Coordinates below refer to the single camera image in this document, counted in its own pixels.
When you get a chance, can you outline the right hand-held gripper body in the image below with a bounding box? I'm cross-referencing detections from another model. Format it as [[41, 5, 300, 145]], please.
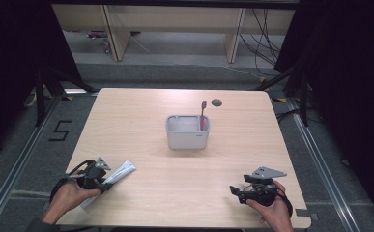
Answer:
[[243, 165, 288, 208]]

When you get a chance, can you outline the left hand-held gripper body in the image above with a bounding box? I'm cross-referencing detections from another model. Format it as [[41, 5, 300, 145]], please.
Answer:
[[75, 157, 112, 191]]

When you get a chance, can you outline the white and purple toothpaste tube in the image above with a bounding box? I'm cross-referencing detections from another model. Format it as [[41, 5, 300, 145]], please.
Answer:
[[78, 159, 137, 211]]

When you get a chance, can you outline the grey toothbrush holder box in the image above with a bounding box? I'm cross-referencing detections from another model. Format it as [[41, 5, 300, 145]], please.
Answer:
[[165, 114, 212, 151]]

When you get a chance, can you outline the person's right hand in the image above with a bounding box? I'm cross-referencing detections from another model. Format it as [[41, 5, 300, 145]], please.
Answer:
[[245, 179, 296, 232]]

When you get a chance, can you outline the person's left hand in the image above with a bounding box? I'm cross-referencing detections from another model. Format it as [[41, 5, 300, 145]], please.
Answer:
[[46, 175, 102, 218]]

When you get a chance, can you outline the pink toothbrush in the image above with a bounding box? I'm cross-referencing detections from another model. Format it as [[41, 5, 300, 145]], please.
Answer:
[[199, 100, 208, 131]]

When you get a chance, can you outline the black metal stand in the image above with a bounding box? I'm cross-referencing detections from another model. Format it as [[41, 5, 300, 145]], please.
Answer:
[[34, 66, 100, 128], [254, 64, 312, 128]]

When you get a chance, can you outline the dark curtain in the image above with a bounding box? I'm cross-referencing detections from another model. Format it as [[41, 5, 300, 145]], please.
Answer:
[[0, 0, 83, 162], [273, 0, 374, 223]]

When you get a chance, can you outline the light wooden desk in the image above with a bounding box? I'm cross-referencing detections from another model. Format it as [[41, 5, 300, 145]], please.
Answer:
[[51, 3, 297, 64]]

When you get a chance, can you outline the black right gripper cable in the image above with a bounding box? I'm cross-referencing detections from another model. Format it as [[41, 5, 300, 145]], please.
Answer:
[[275, 186, 295, 218]]

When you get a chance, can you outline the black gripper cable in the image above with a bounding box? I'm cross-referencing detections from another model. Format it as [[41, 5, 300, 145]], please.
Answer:
[[48, 159, 95, 203], [275, 186, 295, 218]]

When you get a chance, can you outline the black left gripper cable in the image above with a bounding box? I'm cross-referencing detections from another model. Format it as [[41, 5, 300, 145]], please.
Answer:
[[48, 159, 95, 203]]

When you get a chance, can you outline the metal floor rail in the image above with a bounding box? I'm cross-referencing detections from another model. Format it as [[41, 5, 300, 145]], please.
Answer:
[[0, 95, 62, 232], [285, 96, 359, 232]]

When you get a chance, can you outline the white coiled cable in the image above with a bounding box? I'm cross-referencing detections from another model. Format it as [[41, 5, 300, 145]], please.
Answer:
[[22, 91, 39, 108]]

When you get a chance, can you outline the bundle of black cables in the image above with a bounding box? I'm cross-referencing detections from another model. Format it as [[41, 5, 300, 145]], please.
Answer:
[[238, 8, 283, 77]]

